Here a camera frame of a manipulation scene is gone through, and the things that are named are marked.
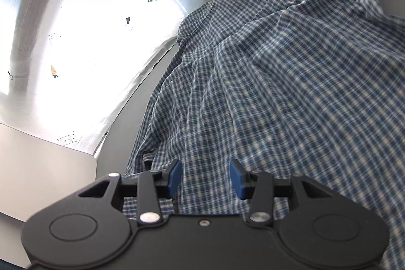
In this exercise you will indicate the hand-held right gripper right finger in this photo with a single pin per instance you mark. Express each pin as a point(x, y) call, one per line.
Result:
point(238, 179)

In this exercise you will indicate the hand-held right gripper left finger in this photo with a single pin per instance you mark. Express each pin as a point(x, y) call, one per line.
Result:
point(174, 179)

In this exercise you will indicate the blue plaid shirt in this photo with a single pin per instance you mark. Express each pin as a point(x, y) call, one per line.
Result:
point(284, 83)

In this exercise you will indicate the grey flat board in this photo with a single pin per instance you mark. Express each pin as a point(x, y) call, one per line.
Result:
point(41, 175)

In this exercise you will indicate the white carrot print cloth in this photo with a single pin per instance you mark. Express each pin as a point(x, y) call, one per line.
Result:
point(95, 36)

